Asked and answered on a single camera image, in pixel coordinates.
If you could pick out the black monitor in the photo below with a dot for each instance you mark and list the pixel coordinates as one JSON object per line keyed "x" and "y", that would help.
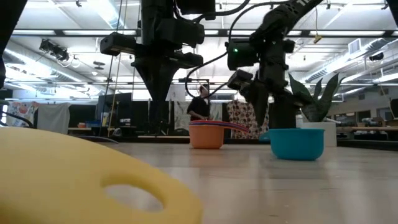
{"x": 115, "y": 105}

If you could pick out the orange measuring cup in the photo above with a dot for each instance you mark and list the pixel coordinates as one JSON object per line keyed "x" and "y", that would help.
{"x": 206, "y": 138}

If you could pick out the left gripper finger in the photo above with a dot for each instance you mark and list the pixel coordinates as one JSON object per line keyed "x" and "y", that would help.
{"x": 158, "y": 93}

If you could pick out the red measuring cup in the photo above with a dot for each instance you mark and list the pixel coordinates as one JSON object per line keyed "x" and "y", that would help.
{"x": 230, "y": 124}

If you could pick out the black partition panel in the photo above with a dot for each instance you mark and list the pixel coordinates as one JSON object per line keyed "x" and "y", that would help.
{"x": 281, "y": 119}

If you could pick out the leaf print cloth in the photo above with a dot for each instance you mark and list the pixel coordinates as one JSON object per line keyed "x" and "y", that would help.
{"x": 216, "y": 112}

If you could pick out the black overhead rig beam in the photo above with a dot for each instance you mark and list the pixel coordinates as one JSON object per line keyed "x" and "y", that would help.
{"x": 59, "y": 32}

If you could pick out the black table frame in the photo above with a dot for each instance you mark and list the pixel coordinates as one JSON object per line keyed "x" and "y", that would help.
{"x": 242, "y": 141}

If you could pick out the plain white cloth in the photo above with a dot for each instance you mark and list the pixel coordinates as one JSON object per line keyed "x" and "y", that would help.
{"x": 54, "y": 116}

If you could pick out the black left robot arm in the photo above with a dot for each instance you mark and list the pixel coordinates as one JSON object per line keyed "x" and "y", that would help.
{"x": 9, "y": 31}

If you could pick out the person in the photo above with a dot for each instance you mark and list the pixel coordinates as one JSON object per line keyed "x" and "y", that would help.
{"x": 199, "y": 107}

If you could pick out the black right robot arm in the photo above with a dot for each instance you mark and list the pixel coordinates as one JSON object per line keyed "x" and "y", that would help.
{"x": 280, "y": 18}

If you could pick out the snake plant in white pot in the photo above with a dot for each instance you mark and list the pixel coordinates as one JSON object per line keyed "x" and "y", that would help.
{"x": 326, "y": 99}

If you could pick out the brown dotted cloth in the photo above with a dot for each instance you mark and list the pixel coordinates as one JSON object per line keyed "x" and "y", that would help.
{"x": 239, "y": 118}

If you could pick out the black metal stand frame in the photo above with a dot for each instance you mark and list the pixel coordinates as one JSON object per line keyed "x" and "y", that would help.
{"x": 185, "y": 80}

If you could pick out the dark blue measuring cup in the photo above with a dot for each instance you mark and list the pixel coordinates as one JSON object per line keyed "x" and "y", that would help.
{"x": 93, "y": 137}

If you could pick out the teal measuring cup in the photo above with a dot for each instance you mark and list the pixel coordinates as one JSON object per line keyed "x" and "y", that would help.
{"x": 295, "y": 144}

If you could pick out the colourful print cloth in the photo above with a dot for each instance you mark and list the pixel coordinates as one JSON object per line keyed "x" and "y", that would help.
{"x": 21, "y": 110}

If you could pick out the yellow measuring cup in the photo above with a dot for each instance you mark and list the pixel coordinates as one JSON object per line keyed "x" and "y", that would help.
{"x": 62, "y": 174}

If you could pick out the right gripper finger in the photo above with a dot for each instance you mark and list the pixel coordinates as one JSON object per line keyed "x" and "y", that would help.
{"x": 261, "y": 102}

